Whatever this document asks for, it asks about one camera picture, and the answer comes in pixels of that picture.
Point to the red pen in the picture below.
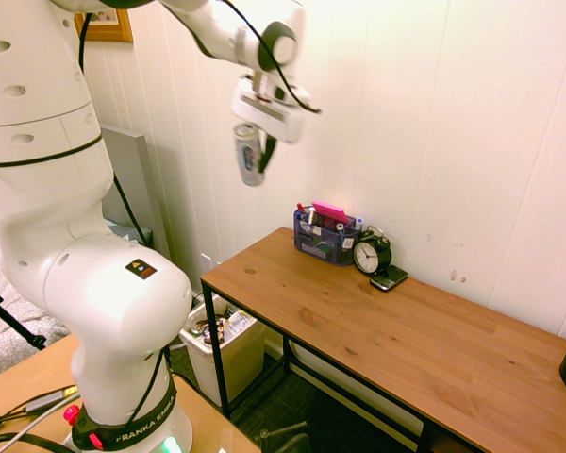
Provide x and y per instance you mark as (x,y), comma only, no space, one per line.
(301,207)

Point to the wooden picture frame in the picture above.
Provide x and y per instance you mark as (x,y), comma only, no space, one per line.
(106,29)

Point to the red knob on robot base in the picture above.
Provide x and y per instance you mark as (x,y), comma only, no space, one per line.
(71,414)

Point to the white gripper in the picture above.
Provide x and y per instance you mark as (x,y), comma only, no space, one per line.
(269,113)

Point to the silver drink can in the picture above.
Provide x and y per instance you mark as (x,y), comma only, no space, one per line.
(247,156)

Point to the black keypad mobile phone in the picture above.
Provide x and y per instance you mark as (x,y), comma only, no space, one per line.
(389,278)

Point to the black tripod leg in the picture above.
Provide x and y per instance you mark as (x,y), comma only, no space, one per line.
(9,321)

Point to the blue mesh desk organizer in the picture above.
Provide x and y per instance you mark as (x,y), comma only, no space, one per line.
(327,245)

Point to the white plastic trash bin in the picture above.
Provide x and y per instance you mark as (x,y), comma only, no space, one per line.
(236,358)

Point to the grey upright board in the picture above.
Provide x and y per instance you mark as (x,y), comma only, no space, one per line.
(132,189)

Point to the patterned white bed cover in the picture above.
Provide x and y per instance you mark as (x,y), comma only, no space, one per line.
(9,321)

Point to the black twin-bell alarm clock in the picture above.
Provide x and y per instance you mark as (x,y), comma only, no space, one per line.
(371,255)

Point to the pink sticky note pad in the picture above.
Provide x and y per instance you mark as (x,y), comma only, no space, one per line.
(331,212)

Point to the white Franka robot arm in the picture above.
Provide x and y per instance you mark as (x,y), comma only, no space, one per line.
(52,212)

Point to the white marker with blue cap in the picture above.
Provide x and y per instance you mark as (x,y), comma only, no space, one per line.
(359,224)

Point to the black metal table frame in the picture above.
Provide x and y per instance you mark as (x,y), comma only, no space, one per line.
(217,349)

